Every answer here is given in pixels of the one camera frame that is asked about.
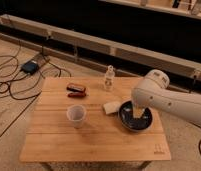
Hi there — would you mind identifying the small clear plastic bottle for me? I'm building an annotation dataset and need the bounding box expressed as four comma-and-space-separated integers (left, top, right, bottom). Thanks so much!
104, 65, 115, 91

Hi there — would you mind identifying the translucent plastic cup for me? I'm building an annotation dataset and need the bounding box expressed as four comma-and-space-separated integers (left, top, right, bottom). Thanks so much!
66, 105, 86, 129

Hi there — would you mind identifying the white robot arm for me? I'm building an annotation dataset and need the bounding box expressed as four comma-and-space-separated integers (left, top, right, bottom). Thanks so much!
131, 69, 201, 127

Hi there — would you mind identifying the white sponge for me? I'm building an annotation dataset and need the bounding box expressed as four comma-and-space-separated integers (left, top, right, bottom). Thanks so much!
103, 101, 121, 115

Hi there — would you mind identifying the red and black stapler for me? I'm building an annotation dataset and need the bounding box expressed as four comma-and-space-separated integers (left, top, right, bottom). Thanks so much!
66, 83, 86, 97

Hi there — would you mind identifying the black floor cable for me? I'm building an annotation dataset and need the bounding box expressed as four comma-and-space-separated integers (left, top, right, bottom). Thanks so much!
0, 39, 72, 144

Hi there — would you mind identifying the wooden table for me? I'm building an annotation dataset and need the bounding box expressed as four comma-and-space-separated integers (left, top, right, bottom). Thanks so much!
20, 77, 171, 162

